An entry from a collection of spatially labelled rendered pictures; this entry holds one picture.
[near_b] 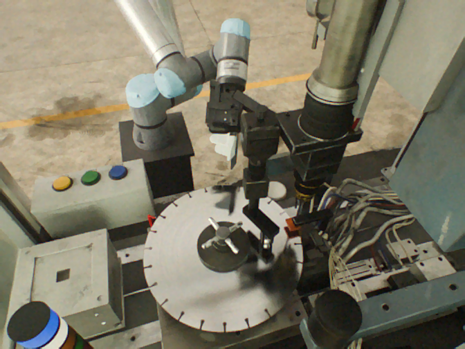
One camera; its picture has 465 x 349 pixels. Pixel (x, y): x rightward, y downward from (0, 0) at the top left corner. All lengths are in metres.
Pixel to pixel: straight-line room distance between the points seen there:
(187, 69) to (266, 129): 0.42
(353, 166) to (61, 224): 0.91
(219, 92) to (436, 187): 0.52
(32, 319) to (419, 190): 0.48
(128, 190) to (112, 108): 1.89
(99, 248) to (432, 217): 0.65
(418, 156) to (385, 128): 2.21
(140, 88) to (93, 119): 1.61
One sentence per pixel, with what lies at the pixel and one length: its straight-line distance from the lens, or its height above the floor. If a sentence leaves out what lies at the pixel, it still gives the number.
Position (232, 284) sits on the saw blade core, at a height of 0.95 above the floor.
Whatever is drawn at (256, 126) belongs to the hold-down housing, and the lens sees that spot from 0.49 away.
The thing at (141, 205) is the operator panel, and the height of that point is 0.82.
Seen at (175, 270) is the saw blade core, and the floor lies 0.95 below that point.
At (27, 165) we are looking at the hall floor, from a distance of 2.52.
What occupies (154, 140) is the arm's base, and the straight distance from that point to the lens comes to 1.18.
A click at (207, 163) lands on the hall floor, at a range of 2.16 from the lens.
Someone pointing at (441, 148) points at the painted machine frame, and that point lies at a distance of 0.42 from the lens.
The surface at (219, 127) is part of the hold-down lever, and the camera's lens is 0.54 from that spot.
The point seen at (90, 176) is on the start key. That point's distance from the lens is 0.95.
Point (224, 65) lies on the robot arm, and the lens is 0.81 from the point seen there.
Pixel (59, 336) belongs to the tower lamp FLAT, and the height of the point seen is 1.11.
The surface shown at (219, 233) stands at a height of 1.00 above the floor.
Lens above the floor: 1.57
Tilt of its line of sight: 47 degrees down
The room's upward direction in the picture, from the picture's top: straight up
